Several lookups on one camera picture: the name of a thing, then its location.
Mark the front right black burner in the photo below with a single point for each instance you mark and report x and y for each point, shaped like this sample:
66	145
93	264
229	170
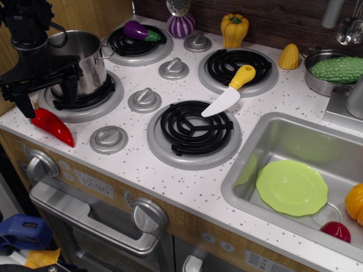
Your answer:
180	137

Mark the yellow toy corn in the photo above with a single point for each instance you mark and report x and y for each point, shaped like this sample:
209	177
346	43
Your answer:
289	58

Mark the silver stove knob front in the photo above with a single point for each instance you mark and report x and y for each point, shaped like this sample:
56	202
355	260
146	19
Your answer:
108	140

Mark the silver perforated skimmer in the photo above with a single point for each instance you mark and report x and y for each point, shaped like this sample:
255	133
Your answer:
178	7

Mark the silver stove knob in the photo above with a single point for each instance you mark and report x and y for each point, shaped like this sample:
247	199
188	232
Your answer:
108	140
175	69
197	43
144	101

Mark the silver stove knob back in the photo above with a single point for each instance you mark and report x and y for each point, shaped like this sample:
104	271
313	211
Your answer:
197	43

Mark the back right black burner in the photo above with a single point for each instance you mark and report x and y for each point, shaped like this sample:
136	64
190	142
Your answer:
217	69

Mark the silver faucet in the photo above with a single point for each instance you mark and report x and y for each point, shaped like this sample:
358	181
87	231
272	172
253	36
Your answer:
342	110

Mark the toy knife yellow handle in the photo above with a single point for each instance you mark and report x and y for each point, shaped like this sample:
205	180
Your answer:
231	95

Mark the stainless steel pot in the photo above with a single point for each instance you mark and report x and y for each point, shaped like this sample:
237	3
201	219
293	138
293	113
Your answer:
92	53

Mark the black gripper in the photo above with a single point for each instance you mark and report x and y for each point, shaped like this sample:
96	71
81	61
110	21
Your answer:
57	70

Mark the yellow cloth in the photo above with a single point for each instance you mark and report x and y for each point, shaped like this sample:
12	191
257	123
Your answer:
41	258

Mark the blue clamp tool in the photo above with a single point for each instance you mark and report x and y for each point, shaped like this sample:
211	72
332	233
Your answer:
25	232

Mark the small steel pan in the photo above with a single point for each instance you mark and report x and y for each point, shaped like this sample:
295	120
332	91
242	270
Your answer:
312	56

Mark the yellow toy bell pepper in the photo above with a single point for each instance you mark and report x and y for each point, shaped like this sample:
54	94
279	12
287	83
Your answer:
234	28

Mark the black burner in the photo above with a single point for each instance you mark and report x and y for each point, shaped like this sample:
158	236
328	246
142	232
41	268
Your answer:
217	69
129	52
88	107
180	137

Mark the front left black burner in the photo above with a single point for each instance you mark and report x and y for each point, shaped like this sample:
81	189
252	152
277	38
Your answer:
88	107

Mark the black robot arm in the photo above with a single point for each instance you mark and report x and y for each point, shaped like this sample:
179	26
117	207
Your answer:
28	23

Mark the silver oven dial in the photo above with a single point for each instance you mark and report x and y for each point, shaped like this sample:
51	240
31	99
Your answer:
147	216
41	166

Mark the red toy chili pepper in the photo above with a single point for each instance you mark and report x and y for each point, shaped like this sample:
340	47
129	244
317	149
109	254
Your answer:
50	123

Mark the red toy tomato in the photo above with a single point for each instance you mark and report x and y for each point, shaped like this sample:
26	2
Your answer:
337	230

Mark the silver oven door handle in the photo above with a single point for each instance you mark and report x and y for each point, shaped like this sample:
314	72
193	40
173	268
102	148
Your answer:
77	212

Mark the purple toy eggplant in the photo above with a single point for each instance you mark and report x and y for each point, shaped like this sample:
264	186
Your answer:
135	30

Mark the purple striped toy onion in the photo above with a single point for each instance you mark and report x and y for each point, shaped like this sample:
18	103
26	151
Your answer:
181	26

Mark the green toy bitter gourd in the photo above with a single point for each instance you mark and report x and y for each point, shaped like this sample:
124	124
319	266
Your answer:
341	70

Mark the orange toy pumpkin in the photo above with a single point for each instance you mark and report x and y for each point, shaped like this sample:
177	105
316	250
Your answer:
353	203

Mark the back left black burner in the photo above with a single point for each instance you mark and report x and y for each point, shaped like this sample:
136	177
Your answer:
129	52

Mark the hanging silver spoons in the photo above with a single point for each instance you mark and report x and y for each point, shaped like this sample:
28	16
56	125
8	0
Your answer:
349	31

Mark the left silver oven dial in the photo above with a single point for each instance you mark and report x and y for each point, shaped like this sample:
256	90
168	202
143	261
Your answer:
41	166

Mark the light green plastic plate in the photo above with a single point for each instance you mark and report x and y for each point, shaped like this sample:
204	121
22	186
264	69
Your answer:
292	188

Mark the right silver oven dial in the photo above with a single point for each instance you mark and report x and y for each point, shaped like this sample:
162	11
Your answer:
147	216

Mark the silver toy sink basin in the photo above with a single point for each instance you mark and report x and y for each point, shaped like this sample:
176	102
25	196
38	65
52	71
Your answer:
336	155

